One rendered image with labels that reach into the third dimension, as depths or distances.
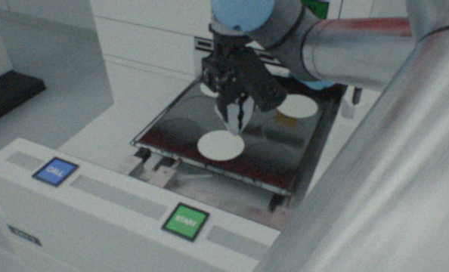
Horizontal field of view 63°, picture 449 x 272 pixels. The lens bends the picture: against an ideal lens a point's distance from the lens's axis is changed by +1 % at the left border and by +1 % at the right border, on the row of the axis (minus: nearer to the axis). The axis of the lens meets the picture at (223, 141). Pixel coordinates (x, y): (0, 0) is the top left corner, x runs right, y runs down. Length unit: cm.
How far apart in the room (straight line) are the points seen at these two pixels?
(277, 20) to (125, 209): 36
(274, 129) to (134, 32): 58
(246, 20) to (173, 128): 45
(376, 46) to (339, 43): 6
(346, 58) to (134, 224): 38
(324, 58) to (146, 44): 84
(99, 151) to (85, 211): 34
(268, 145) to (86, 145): 46
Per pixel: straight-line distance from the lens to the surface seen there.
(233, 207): 70
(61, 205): 67
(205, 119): 87
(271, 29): 48
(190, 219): 58
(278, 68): 101
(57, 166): 72
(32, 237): 87
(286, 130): 85
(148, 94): 113
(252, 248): 55
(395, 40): 37
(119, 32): 126
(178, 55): 116
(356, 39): 41
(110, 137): 99
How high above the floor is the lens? 142
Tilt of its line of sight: 40 degrees down
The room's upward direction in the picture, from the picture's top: straight up
